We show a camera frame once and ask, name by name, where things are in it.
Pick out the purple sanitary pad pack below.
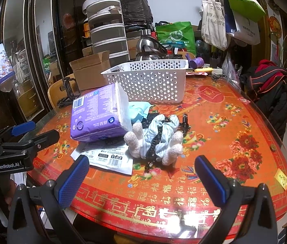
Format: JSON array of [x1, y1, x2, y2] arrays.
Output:
[[70, 83, 132, 143]]

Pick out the white printed plastic bag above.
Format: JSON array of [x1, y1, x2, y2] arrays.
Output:
[[71, 141, 133, 175]]

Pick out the yellow wooden chair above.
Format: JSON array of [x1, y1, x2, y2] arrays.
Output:
[[48, 74, 80, 108]]

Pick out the black folding phone stand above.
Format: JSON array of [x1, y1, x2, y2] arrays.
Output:
[[57, 77, 81, 108]]

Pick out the brown cardboard box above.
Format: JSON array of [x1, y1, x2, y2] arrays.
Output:
[[70, 51, 110, 91]]

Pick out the dark wooden glass cabinet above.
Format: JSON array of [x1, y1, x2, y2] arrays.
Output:
[[0, 0, 85, 129]]

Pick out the red and black jacket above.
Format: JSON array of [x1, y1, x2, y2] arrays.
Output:
[[240, 60, 287, 139]]

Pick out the stacked grey drawer tower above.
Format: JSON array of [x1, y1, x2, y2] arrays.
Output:
[[82, 0, 130, 67]]

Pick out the white perforated plastic basket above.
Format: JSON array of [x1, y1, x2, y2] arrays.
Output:
[[101, 59, 188, 103]]

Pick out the stainless steel kettle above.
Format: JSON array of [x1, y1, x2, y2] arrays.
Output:
[[136, 35, 168, 61]]

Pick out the black plastic bag bundle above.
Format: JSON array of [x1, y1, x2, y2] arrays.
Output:
[[120, 0, 153, 26]]

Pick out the green shopping bag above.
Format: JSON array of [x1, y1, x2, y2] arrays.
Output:
[[155, 21, 196, 55]]

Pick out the white hanging shopping bag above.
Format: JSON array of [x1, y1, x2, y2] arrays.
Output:
[[229, 11, 260, 45]]

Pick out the beige canvas tote bag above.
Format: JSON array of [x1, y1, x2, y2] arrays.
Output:
[[201, 0, 230, 51]]

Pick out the lime green hanging bag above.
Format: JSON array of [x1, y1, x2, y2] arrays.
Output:
[[228, 0, 266, 22]]

